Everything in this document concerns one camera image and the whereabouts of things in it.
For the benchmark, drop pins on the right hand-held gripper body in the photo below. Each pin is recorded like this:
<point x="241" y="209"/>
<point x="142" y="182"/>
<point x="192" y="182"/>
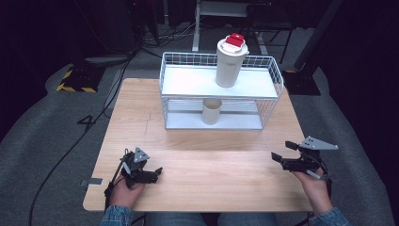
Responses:
<point x="306" y="157"/>

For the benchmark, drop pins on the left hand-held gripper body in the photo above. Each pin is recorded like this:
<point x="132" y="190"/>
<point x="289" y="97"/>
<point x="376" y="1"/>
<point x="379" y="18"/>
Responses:
<point x="138" y="166"/>

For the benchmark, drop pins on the white paper cup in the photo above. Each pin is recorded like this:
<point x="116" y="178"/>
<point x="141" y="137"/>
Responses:
<point x="211" y="114"/>

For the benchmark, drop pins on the white cup with red lid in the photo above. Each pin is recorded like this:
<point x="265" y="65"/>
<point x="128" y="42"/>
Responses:
<point x="229" y="66"/>

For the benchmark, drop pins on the person's left hand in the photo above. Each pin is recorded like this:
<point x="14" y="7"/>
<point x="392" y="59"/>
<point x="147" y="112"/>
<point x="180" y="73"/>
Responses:
<point x="124" y="194"/>

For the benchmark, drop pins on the person's right hand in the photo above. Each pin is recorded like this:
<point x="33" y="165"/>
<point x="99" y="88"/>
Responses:
<point x="315" y="191"/>

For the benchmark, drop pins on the grey tape strip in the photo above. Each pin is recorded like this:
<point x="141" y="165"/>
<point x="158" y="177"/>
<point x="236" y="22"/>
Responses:
<point x="92" y="181"/>

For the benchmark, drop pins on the person's left leg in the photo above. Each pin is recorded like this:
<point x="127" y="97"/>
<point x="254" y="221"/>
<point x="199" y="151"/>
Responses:
<point x="175" y="219"/>

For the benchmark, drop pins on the person's leg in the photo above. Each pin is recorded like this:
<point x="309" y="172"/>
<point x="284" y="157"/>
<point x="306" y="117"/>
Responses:
<point x="247" y="219"/>
<point x="175" y="219"/>

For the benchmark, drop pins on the black pole stand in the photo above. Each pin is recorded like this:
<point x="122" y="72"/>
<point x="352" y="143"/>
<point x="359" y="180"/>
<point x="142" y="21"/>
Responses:
<point x="306" y="78"/>

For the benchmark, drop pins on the person's right leg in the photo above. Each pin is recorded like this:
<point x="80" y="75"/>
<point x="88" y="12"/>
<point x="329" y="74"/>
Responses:
<point x="247" y="219"/>

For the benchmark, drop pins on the black yellow striped stand base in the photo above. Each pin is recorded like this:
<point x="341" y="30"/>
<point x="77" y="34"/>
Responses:
<point x="80" y="80"/>

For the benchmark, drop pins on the black chair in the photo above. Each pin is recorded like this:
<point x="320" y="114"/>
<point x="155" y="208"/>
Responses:
<point x="269" y="22"/>

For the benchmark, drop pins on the white desk frame leg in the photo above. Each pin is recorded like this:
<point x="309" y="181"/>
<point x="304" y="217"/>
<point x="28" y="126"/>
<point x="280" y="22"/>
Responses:
<point x="196" y="28"/>

